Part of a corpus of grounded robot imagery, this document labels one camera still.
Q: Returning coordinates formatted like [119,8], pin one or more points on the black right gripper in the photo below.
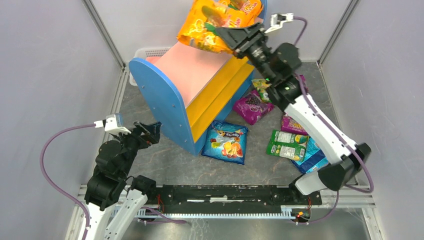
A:
[245,42]

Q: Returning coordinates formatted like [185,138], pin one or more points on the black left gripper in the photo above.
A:
[142,134]

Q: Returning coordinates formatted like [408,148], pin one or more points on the orange candy bag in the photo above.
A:
[199,28]
[250,8]

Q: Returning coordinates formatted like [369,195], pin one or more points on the blue Slendy candy bag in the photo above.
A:
[226,142]

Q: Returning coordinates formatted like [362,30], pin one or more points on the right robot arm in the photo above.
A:
[345,157]

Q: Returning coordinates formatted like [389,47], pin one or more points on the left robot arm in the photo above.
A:
[111,172]

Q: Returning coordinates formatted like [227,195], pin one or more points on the yellow green Fox's candy bag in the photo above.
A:
[261,86]

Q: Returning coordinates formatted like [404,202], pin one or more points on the blue pink yellow shelf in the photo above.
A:
[187,89]

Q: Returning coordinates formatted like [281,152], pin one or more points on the purple candy bag left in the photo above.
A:
[252,108]

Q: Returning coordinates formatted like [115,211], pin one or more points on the purple candy bag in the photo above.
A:
[252,108]
[289,125]
[302,78]

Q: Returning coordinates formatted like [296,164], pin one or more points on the purple candy bag top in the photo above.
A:
[302,78]

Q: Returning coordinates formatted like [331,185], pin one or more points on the purple candy bag right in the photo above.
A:
[289,125]

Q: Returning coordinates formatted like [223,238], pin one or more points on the white plastic basket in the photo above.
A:
[150,55]

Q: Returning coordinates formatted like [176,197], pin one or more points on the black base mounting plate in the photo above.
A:
[228,199]

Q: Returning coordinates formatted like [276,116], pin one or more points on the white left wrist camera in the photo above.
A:
[113,124]

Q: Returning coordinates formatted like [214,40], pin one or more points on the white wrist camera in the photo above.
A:
[277,20]
[113,124]

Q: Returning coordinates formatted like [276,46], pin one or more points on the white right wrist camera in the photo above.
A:
[277,20]

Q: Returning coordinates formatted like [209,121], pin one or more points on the white slotted cable duct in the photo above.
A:
[285,213]

